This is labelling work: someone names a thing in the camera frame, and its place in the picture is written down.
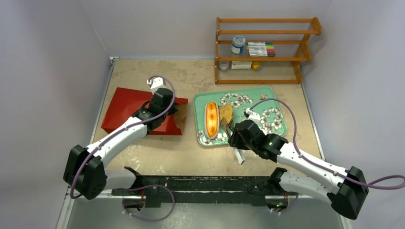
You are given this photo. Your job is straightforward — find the metal serving tongs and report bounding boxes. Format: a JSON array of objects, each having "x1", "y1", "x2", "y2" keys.
[{"x1": 220, "y1": 118, "x2": 245, "y2": 165}]

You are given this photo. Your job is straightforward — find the round brown fake bread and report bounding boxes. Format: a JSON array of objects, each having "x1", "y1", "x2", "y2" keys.
[{"x1": 219, "y1": 104, "x2": 234, "y2": 124}]

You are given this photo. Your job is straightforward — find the long glazed fake bread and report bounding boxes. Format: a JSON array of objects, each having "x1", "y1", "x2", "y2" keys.
[{"x1": 204, "y1": 101, "x2": 220, "y2": 139}]

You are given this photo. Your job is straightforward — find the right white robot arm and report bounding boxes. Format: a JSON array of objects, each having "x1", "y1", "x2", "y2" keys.
[{"x1": 228, "y1": 120, "x2": 369, "y2": 219}]

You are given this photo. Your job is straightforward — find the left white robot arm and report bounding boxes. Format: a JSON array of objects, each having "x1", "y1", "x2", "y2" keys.
[{"x1": 63, "y1": 88, "x2": 177, "y2": 200}]

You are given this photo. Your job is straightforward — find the green floral tray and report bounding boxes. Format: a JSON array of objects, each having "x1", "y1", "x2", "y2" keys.
[{"x1": 193, "y1": 87, "x2": 287, "y2": 146}]

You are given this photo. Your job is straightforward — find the small grey jar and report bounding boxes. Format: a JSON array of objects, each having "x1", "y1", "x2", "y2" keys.
[{"x1": 219, "y1": 61, "x2": 230, "y2": 71}]

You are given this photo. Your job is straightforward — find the yellow small object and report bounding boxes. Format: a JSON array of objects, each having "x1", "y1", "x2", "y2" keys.
[{"x1": 251, "y1": 61, "x2": 262, "y2": 71}]

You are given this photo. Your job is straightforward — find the small white box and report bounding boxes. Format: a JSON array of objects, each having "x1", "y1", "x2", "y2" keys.
[{"x1": 231, "y1": 61, "x2": 252, "y2": 70}]

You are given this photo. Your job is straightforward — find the coloured marker pen set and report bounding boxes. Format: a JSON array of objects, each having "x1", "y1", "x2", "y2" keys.
[{"x1": 247, "y1": 42, "x2": 276, "y2": 57}]

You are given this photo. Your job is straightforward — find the white jar blue lid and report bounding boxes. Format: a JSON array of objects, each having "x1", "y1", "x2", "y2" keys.
[{"x1": 231, "y1": 35, "x2": 246, "y2": 54}]

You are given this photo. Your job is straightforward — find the wooden shelf rack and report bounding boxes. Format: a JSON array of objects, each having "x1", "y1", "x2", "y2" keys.
[{"x1": 214, "y1": 17, "x2": 322, "y2": 84}]

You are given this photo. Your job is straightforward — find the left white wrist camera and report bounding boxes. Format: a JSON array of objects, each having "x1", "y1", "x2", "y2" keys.
[{"x1": 147, "y1": 77, "x2": 167, "y2": 94}]

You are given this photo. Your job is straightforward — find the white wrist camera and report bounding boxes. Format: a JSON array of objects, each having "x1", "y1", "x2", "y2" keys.
[
  {"x1": 245, "y1": 108, "x2": 261, "y2": 125},
  {"x1": 147, "y1": 77, "x2": 167, "y2": 94}
]

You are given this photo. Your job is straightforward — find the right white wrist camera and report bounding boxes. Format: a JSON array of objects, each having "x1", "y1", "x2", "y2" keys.
[{"x1": 245, "y1": 108, "x2": 261, "y2": 125}]

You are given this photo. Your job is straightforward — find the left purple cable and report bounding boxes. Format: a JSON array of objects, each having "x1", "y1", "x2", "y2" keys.
[{"x1": 70, "y1": 75, "x2": 176, "y2": 222}]

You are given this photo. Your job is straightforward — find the purple cable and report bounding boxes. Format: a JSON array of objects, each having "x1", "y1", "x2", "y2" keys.
[
  {"x1": 245, "y1": 98, "x2": 405, "y2": 216},
  {"x1": 70, "y1": 75, "x2": 176, "y2": 222}
]

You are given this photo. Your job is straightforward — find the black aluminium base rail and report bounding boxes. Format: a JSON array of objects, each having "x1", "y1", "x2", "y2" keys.
[{"x1": 112, "y1": 175, "x2": 295, "y2": 210}]

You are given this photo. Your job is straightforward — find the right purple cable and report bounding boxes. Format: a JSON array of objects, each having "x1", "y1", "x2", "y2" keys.
[{"x1": 245, "y1": 98, "x2": 405, "y2": 216}]

